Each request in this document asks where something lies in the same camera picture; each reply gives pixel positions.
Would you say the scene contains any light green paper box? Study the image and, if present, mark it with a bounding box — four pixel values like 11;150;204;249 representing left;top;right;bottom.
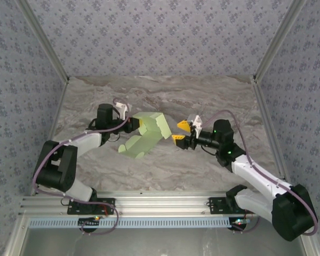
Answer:
117;111;173;161

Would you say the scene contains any small circuit board with lights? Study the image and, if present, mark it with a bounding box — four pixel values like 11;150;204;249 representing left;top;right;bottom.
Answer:
230;217;251;230
78;217;101;229

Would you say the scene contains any grey metal shelf panel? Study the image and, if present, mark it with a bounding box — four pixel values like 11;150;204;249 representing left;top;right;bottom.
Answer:
5;213;320;256

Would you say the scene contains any aluminium table side rail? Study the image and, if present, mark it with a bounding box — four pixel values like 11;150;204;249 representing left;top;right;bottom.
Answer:
251;76;288;180

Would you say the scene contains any aluminium mounting rail beam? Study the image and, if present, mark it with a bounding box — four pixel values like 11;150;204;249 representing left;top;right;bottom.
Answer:
18;190;258;215

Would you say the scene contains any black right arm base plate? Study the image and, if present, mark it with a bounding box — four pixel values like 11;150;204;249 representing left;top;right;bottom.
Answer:
207;196;246;215

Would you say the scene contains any white slotted cable duct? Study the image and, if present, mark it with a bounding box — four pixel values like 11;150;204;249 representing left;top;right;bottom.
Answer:
23;217;237;229

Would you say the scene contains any aluminium frame post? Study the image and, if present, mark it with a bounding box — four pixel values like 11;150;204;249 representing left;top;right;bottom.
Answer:
252;0;308;84
15;0;70;84

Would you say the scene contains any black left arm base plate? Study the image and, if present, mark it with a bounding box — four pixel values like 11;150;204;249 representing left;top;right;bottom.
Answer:
66;197;117;215

